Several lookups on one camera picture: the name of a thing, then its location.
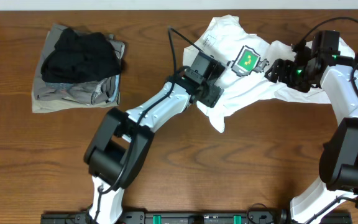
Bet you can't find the white printed t-shirt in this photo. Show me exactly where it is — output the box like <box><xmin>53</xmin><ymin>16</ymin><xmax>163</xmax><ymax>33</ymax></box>
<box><xmin>182</xmin><ymin>14</ymin><xmax>356</xmax><ymax>134</ymax></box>

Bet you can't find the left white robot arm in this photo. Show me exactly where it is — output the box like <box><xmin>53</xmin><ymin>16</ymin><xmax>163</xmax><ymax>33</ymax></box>
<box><xmin>84</xmin><ymin>65</ymin><xmax>225</xmax><ymax>223</ymax></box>

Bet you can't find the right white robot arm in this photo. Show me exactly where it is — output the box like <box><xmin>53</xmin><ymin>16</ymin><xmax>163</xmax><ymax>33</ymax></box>
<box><xmin>265</xmin><ymin>55</ymin><xmax>358</xmax><ymax>223</ymax></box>

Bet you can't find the grey folded garment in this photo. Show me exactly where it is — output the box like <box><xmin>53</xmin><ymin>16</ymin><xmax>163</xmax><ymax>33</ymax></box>
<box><xmin>33</xmin><ymin>75</ymin><xmax>120</xmax><ymax>105</ymax></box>

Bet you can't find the black folded garment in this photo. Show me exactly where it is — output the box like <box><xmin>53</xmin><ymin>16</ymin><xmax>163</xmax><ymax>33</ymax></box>
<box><xmin>40</xmin><ymin>28</ymin><xmax>121</xmax><ymax>84</ymax></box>

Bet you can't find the beige folded garment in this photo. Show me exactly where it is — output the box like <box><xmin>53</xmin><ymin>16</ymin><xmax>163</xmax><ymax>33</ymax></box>
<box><xmin>31</xmin><ymin>24</ymin><xmax>120</xmax><ymax>113</ymax></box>

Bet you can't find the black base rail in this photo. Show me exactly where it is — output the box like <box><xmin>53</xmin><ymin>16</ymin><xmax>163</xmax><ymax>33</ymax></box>
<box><xmin>40</xmin><ymin>210</ymin><xmax>352</xmax><ymax>224</ymax></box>

